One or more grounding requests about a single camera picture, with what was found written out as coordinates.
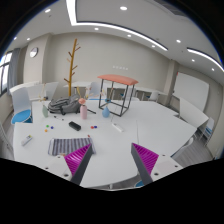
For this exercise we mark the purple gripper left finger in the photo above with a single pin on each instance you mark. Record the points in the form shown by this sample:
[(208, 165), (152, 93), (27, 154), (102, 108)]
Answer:
[(77, 162)]

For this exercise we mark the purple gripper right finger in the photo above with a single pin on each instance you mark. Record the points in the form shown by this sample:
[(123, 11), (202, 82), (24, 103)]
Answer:
[(145, 161)]

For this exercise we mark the grey striped towel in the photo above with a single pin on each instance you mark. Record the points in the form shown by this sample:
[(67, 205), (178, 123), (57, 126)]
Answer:
[(67, 146)]

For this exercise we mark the black rectangular box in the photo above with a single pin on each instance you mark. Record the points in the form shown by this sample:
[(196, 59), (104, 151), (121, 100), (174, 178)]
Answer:
[(75, 126)]

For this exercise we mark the white power strip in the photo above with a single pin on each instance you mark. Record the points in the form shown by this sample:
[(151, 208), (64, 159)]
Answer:
[(117, 127)]

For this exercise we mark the pink bottle vase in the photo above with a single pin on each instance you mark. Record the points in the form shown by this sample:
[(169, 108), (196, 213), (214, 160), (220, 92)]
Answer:
[(83, 108)]

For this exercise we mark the white remote control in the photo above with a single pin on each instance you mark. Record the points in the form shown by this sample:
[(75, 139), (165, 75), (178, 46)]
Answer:
[(26, 140)]

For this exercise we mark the grey backpack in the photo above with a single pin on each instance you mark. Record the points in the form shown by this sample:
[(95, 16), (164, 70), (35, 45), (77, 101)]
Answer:
[(65, 105)]

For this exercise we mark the green card stand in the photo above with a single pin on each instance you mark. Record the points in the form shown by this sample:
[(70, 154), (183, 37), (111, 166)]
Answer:
[(45, 111)]

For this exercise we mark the orange top metal stool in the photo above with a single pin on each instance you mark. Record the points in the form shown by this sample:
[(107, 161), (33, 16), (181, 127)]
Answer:
[(122, 90)]

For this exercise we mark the white whiteboard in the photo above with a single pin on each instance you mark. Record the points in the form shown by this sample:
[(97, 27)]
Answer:
[(192, 89)]

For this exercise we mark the blue seat white chair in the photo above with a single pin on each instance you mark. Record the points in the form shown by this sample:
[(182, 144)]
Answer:
[(22, 106)]

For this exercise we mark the wooden coat rack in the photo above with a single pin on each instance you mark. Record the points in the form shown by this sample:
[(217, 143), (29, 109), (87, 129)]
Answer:
[(72, 67)]

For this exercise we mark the round wall clock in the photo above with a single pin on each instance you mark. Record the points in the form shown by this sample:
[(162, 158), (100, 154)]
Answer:
[(34, 52)]

